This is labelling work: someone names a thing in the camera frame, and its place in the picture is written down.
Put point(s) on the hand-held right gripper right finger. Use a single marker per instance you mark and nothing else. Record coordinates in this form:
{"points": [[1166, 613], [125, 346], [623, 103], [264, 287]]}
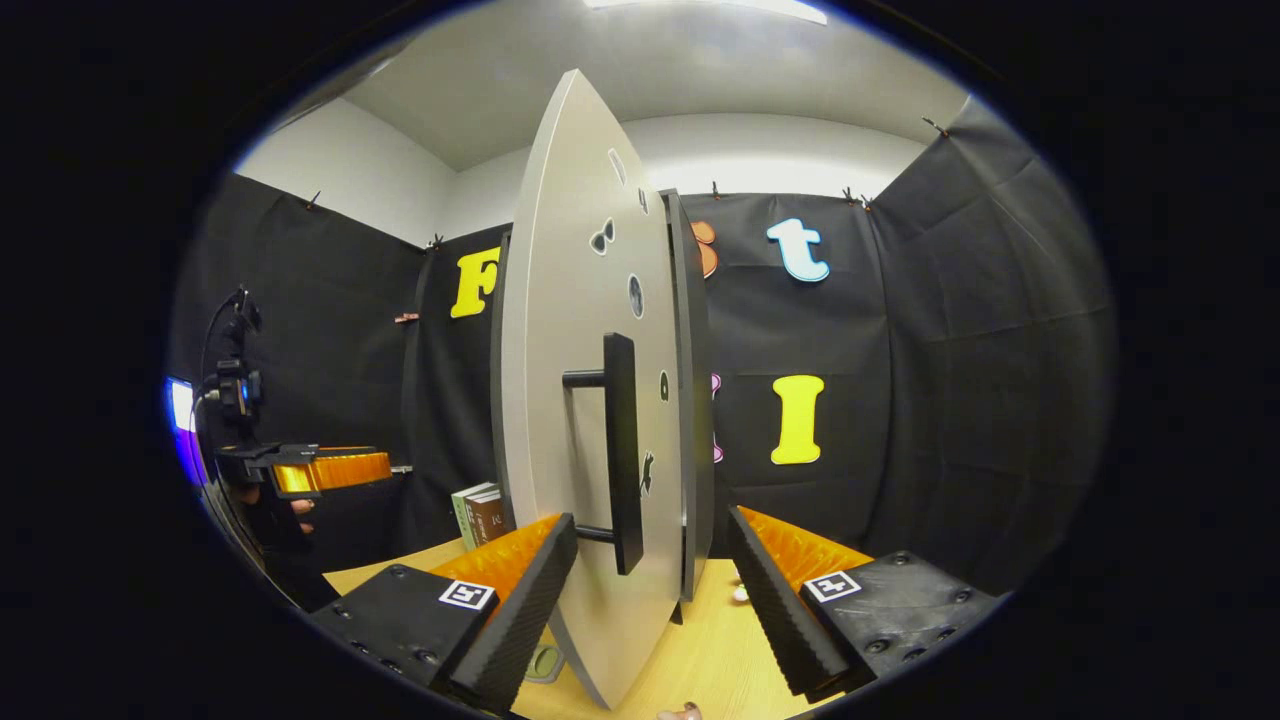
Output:
{"points": [[775, 610]]}

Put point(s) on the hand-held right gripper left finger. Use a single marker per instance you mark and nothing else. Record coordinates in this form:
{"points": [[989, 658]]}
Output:
{"points": [[525, 620]]}

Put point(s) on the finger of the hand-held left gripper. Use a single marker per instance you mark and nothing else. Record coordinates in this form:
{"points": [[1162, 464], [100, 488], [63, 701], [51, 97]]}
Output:
{"points": [[330, 472]]}

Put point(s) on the pale green coaster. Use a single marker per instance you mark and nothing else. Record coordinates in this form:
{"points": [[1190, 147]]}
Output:
{"points": [[546, 663]]}

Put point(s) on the beige cabinet door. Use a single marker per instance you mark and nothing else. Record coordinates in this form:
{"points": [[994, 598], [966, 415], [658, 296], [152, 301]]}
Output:
{"points": [[560, 300]]}

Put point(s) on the black backdrop cloth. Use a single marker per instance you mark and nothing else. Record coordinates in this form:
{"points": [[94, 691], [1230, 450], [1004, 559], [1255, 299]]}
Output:
{"points": [[950, 350]]}

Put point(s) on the long ceiling light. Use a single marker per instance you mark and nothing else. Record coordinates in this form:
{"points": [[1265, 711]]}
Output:
{"points": [[720, 8]]}

